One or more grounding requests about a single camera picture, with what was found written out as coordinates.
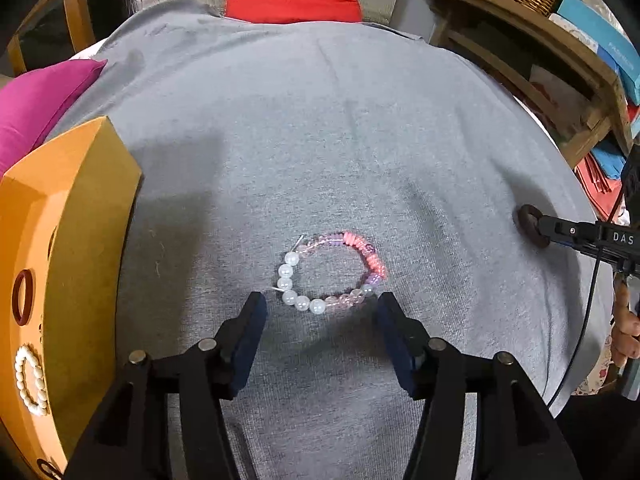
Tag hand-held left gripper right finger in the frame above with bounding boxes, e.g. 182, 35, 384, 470
375, 291, 583, 480

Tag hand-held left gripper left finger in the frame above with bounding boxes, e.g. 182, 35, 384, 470
65, 291, 268, 480

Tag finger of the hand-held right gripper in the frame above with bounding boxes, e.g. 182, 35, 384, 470
535, 214, 603, 256

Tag black fabric hair ring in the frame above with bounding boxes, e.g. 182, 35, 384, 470
513, 204, 551, 248

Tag pink and white beaded bracelet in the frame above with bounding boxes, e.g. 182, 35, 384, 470
276, 230, 388, 316

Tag orange cardboard box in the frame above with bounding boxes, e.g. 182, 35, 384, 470
0, 116, 143, 476

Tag white bead bracelet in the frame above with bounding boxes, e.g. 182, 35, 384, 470
14, 344, 51, 417

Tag dark red bangle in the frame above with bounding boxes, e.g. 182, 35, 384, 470
11, 269, 37, 326

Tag person's right hand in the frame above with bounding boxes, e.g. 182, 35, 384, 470
610, 280, 640, 368

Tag floral cloth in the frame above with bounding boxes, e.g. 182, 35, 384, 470
572, 345, 623, 397

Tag wooden shelf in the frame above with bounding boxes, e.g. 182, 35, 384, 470
412, 0, 636, 168

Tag teal cardboard box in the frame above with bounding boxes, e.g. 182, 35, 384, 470
555, 0, 640, 103

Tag grey blanket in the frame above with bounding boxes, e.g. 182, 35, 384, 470
47, 0, 618, 480

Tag magenta pillow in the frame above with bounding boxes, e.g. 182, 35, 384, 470
0, 58, 108, 171

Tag wooden cabinet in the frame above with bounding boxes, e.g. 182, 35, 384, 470
7, 0, 121, 76

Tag black cable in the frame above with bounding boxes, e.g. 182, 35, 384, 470
545, 180, 628, 408

